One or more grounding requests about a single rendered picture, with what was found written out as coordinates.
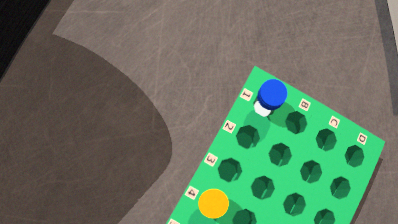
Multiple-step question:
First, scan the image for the blue-capped white tube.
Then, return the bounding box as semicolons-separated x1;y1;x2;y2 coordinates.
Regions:
253;79;287;117

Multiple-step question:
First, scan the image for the green tube rack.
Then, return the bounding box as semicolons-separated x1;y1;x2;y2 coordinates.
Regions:
166;66;385;224

